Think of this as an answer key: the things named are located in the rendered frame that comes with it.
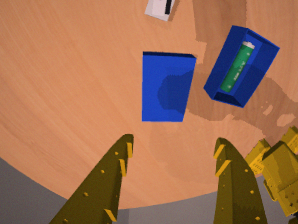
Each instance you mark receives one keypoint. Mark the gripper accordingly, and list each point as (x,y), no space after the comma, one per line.
(96,200)

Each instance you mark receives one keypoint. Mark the pencil sharpener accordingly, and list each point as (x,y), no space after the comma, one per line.
(159,9)

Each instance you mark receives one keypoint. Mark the green aaa battery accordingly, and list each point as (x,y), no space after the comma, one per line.
(237,66)

